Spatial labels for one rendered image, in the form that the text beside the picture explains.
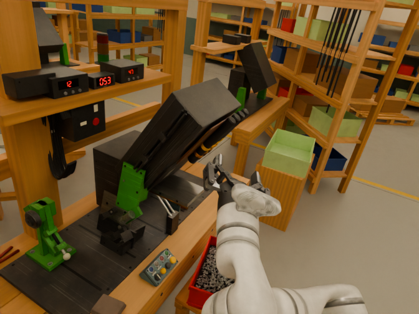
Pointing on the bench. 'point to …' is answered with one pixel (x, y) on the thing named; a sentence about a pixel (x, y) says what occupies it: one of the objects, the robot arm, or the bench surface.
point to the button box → (158, 268)
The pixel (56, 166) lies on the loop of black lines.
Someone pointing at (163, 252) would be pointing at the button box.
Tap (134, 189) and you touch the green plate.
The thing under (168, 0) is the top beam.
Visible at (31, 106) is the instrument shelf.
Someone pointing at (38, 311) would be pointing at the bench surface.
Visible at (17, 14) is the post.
